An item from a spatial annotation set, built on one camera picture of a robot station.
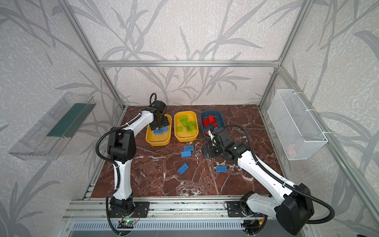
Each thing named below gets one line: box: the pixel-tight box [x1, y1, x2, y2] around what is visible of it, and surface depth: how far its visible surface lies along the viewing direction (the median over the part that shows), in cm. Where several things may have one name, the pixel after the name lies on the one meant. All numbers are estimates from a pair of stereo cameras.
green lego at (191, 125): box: [187, 120, 195, 131], surface depth 106 cm
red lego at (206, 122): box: [202, 118, 210, 127], surface depth 110 cm
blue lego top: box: [183, 145, 194, 152], surface depth 98 cm
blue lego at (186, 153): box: [181, 150, 192, 158], surface depth 95 cm
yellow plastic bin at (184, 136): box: [173, 110, 199, 143], surface depth 107 cm
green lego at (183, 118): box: [179, 116, 189, 122], surface depth 111 cm
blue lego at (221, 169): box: [215, 165, 228, 173], surface depth 88 cm
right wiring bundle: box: [240, 212, 268, 236], surface depth 72 cm
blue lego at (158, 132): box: [153, 129, 164, 135], surface depth 104 cm
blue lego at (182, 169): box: [177, 162, 190, 176], surface depth 88 cm
